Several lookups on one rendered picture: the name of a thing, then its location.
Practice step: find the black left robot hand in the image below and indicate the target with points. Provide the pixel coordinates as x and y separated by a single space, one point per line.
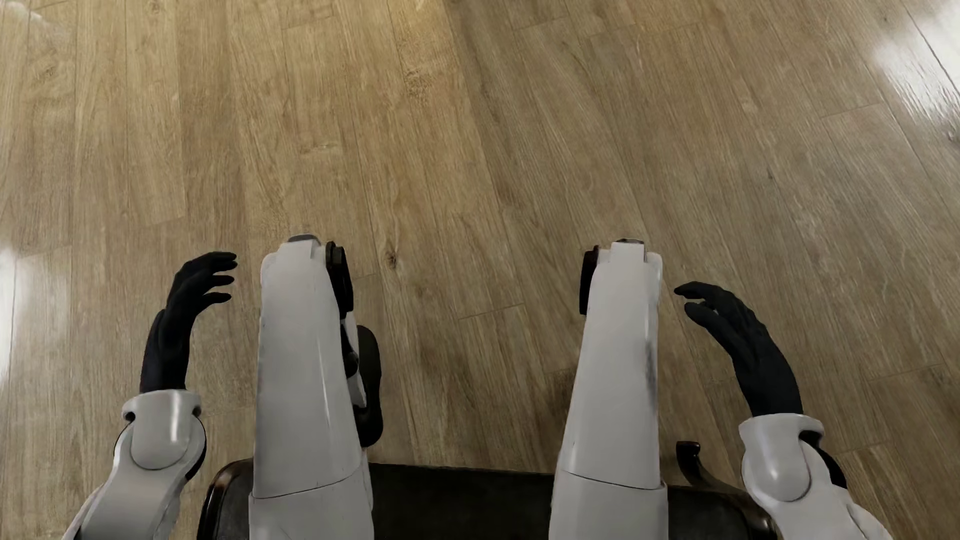
178 324

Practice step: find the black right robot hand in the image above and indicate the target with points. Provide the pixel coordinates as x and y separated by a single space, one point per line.
754 351

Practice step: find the white right robot leg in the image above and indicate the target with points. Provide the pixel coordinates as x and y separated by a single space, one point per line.
615 390

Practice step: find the white robot leg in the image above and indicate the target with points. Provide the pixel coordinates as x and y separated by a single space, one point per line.
307 390
615 390

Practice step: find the white left robot leg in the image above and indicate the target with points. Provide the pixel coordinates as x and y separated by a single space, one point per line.
307 390

